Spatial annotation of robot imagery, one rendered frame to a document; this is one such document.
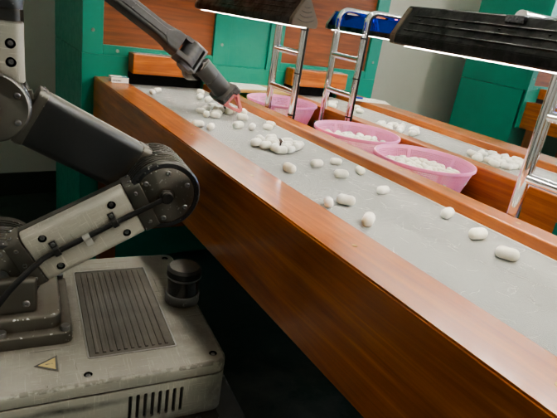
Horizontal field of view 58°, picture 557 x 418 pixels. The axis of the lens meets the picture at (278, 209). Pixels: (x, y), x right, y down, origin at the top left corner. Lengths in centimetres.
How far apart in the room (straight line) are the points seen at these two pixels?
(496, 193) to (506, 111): 263
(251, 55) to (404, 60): 217
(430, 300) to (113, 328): 60
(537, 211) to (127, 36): 145
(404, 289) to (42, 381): 57
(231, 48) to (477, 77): 245
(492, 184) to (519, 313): 72
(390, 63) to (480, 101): 73
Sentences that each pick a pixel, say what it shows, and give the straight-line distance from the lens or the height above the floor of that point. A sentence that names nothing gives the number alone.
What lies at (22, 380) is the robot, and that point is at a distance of 92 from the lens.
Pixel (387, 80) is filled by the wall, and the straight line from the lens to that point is 409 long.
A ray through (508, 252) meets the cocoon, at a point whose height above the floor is 76.
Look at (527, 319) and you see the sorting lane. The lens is 74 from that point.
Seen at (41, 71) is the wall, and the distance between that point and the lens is 283.
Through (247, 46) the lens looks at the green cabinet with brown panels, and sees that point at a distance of 217.
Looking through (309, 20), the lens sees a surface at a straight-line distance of 136.
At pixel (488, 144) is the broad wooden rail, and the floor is 76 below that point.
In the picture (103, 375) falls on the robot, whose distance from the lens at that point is 91.
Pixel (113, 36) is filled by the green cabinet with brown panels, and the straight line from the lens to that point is 198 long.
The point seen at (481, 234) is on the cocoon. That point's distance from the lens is 96.
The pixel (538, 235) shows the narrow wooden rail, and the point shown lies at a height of 76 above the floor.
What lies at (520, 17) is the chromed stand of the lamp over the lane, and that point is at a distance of 91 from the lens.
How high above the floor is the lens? 105
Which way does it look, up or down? 21 degrees down
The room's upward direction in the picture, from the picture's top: 9 degrees clockwise
